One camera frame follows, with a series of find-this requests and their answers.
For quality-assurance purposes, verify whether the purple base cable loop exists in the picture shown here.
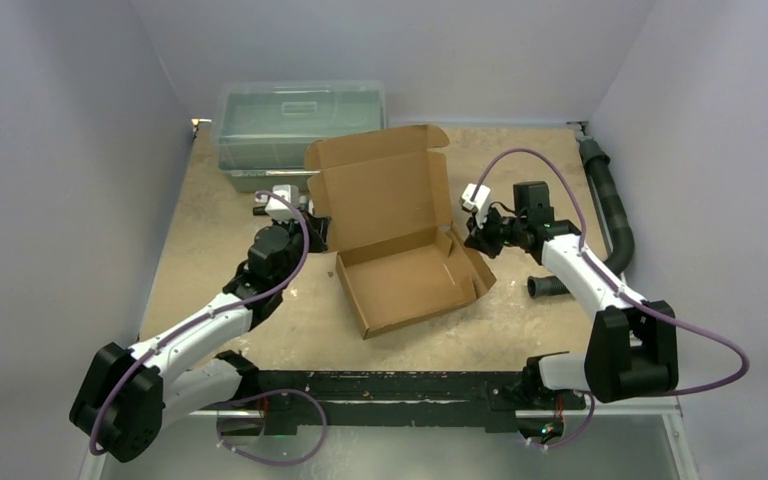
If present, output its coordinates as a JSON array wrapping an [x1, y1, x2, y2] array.
[[215, 389, 328, 468]]

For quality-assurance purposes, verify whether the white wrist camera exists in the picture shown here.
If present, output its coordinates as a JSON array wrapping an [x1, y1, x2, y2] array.
[[459, 183, 491, 227], [265, 184, 300, 223]]

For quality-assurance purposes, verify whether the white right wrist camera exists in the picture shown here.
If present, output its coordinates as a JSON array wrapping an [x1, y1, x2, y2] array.
[[459, 183, 491, 227]]

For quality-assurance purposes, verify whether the black corrugated hose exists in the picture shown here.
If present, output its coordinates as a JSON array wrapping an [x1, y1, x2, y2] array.
[[526, 135, 636, 301]]

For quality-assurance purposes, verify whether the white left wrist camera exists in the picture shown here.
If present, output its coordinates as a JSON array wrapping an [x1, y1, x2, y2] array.
[[265, 184, 300, 223]]

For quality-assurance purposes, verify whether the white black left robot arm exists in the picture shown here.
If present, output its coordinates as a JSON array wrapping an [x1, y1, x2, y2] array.
[[69, 212, 331, 462]]

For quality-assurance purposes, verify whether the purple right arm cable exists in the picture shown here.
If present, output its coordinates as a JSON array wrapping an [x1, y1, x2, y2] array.
[[473, 147, 751, 399]]

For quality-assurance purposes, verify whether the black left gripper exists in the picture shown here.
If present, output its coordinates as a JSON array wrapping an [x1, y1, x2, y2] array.
[[271, 207, 330, 290]]

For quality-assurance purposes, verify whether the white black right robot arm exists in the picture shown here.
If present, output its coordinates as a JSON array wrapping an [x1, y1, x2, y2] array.
[[460, 182, 679, 407]]

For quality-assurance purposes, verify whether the brown cardboard box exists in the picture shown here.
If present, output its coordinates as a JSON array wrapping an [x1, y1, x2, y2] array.
[[304, 124, 496, 340]]

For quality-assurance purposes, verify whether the clear plastic storage bin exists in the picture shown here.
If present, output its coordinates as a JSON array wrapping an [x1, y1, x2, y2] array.
[[210, 80, 388, 192]]

